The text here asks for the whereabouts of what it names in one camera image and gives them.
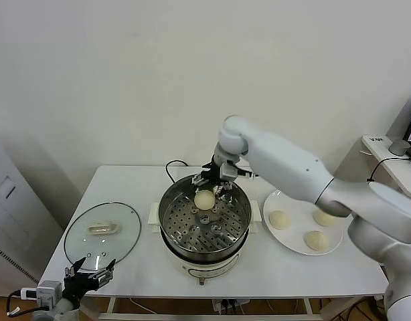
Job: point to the white steamed baozi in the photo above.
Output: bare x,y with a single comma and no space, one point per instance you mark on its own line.
315,240
203,199
324,219
278,220

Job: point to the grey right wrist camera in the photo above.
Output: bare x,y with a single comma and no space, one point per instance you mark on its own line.
229,172

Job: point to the white power strip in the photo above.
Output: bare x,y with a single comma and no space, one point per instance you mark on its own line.
222,306

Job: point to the white metal cabinet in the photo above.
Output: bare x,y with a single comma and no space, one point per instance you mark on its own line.
11,217

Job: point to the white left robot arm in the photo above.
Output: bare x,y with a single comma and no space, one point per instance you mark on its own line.
63,311

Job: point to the perforated steel steamer basket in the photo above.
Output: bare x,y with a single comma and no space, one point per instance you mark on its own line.
178,204

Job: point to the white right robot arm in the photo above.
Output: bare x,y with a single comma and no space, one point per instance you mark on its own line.
286,160

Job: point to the white electric cooker base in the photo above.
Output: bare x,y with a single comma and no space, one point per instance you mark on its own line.
209,269

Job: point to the round glass pot lid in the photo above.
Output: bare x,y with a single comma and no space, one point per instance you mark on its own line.
125,227

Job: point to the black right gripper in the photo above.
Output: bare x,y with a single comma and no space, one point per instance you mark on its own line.
214,172

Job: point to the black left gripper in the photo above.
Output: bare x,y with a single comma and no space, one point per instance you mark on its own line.
76,289

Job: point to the white side desk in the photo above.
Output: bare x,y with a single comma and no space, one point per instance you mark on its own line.
379,147

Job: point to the white round plate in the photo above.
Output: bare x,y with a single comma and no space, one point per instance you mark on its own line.
296,237

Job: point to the white rectangular table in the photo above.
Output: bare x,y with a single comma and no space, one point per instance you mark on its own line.
125,180

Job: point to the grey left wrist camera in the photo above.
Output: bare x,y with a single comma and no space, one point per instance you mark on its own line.
50,292

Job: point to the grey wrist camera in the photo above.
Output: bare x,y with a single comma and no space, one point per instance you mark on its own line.
50,292
229,172

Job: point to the grey round desk gadget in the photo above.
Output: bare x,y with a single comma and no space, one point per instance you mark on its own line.
399,147

